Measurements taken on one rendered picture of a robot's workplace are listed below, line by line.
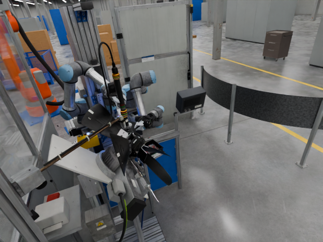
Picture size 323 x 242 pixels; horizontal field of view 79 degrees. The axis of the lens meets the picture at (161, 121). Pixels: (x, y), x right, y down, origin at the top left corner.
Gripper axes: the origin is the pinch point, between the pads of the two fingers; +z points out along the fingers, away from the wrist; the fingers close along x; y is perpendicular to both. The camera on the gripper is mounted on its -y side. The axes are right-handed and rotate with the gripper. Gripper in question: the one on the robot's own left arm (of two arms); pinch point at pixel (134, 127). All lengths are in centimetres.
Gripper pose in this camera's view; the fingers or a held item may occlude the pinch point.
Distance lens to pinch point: 148.7
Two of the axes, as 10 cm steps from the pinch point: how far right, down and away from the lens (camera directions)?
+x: 0.0, 8.3, 5.6
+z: -5.1, 4.8, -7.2
